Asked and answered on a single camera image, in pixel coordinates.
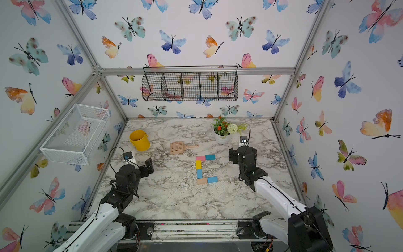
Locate teal building block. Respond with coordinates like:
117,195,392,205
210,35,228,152
205,154,216,160

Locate light blue building block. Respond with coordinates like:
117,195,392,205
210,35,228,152
207,176,218,183

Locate yellow building block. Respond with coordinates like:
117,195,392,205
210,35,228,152
196,160,202,170

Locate tan building block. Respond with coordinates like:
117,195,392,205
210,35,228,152
196,178,208,185

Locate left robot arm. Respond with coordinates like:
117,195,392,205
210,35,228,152
55,158,154,252

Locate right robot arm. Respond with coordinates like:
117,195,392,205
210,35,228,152
228,146,334,252

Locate white pot artificial flowers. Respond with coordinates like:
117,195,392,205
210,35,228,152
213,115,248,145

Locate beige plastic slotted scoop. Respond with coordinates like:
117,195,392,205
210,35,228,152
170,141,199,154

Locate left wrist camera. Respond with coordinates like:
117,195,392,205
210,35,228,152
122,152,137,166

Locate white mesh wall basket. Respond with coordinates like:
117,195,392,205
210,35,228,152
39,104,110,165

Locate black wire wall basket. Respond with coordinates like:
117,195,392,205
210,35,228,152
141,65,239,102

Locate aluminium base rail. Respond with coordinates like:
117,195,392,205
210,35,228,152
62,219,328,243

